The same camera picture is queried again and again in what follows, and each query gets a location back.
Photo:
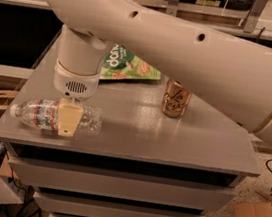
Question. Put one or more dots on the grey drawer cabinet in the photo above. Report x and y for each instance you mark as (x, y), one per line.
(142, 163)

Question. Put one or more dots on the gold LaCroix can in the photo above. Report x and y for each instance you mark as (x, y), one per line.
(175, 99)

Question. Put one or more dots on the green snack bag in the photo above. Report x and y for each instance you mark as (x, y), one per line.
(123, 64)

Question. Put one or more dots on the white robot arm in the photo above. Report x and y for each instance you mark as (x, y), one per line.
(231, 74)

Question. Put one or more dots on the clear plastic water bottle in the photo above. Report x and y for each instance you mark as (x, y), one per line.
(43, 114)

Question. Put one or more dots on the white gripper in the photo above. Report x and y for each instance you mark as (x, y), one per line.
(75, 83)

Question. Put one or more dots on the metal shelf rail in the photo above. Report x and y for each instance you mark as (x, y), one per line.
(256, 22)

